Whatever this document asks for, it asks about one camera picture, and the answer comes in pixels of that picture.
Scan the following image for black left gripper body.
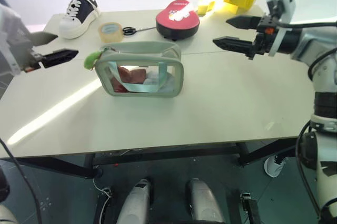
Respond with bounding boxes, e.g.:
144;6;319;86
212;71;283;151
23;49;44;74

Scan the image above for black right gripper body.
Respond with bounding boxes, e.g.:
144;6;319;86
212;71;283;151
246;15;279;60

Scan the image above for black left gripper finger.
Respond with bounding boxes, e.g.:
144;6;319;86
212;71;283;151
29;31;59;49
39;48;80;69

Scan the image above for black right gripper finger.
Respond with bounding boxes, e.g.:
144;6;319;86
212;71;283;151
212;36;255;57
226;15;262;30

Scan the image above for small green toy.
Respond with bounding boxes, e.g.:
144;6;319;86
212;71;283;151
83;51;103;70

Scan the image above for clear mint-green toiletry bag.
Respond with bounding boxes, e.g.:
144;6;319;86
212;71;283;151
94;42;185;99

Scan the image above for small yellow parts bin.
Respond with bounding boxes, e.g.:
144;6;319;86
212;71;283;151
197;0;216;16

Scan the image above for black and white sneaker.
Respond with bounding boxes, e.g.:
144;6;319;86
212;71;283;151
58;0;102;40

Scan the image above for clear tape roll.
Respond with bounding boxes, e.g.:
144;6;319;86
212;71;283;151
97;22;124;44

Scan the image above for red and black case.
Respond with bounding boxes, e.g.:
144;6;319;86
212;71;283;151
155;0;202;42

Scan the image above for red cloth item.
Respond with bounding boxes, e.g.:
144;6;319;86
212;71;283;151
111;65;147;94

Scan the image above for pale blue cloth item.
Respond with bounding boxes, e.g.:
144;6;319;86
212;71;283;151
143;69;175;94

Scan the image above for white shoe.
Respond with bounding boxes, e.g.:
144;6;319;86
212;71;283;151
263;154;289;178

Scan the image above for silver right robot leg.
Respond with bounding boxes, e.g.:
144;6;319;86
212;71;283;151
185;178;226;224

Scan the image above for silver robot leg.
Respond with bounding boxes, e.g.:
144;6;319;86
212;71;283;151
185;178;226;224
116;178;153;224

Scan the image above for silver left robot leg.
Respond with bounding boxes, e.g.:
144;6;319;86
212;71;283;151
116;178;153;224

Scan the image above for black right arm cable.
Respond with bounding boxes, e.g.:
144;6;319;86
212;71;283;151
273;20;337;80

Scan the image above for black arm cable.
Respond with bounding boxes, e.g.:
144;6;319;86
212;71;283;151
273;20;337;80
0;138;43;224

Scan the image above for black handled scissors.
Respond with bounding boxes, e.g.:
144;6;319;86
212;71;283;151
122;25;158;37

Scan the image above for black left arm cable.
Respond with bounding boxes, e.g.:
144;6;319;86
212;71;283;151
0;138;43;224

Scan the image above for black table frame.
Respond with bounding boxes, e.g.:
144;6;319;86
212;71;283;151
0;137;304;180

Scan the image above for white floor cable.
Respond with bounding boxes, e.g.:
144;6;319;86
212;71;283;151
92;177;112;224

